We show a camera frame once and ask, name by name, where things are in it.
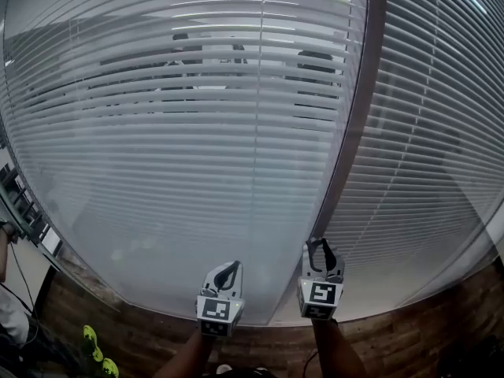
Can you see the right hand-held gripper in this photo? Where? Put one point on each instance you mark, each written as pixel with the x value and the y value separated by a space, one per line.
pixel 321 295

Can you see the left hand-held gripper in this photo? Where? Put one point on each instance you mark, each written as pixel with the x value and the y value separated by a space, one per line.
pixel 218 313

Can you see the white slatted window blinds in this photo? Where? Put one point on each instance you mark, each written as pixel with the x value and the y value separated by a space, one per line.
pixel 157 144
pixel 433 140

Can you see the person's left forearm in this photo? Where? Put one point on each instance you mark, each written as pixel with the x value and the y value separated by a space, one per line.
pixel 189 356

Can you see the person's right forearm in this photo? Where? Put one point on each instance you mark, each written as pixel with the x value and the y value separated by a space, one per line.
pixel 338 353

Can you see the person's white shoe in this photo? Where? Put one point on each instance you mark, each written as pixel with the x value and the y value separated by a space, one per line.
pixel 223 369

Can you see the yellow-green shoe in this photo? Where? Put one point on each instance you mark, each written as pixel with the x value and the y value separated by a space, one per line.
pixel 110 368
pixel 91 343

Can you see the black bulky object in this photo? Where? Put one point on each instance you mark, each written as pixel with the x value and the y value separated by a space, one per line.
pixel 472 358

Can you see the dark metal rack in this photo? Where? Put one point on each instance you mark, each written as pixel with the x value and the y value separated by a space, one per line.
pixel 27 211

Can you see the dark window frame post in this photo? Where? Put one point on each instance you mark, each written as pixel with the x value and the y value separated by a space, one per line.
pixel 364 93

